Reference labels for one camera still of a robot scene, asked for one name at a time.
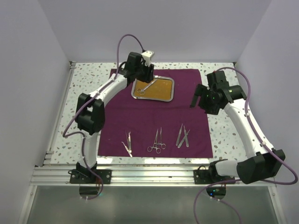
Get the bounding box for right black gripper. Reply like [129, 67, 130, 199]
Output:
[190, 84, 221, 115]

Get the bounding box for steel scissors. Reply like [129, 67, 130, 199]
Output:
[136, 80, 157, 96]

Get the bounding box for steel tray yellow liner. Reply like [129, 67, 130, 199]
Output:
[131, 76, 175, 102]

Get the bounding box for steel scalpel handle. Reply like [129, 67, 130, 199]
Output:
[176, 124, 183, 146]
[178, 137, 185, 148]
[184, 126, 190, 147]

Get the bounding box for purple cloth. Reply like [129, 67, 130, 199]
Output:
[98, 69, 213, 158]

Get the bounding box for steel tweezers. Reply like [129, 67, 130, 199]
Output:
[122, 142, 133, 158]
[126, 131, 130, 150]
[128, 132, 132, 153]

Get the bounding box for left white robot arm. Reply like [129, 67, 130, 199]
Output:
[70, 50, 154, 184]

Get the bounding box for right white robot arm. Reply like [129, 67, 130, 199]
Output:
[190, 70, 285, 184]

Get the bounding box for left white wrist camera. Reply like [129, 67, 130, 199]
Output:
[141, 50, 155, 67]

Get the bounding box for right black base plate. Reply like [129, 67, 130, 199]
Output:
[193, 166, 235, 184]

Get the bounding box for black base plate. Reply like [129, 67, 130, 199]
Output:
[68, 169, 112, 184]
[193, 166, 235, 184]

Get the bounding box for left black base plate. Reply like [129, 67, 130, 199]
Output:
[68, 169, 112, 184]

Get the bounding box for aluminium left rail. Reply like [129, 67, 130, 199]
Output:
[42, 61, 77, 166]

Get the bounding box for aluminium rail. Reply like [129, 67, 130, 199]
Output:
[29, 165, 276, 187]
[42, 61, 77, 166]

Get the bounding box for aluminium front rail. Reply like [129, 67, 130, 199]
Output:
[29, 165, 276, 187]

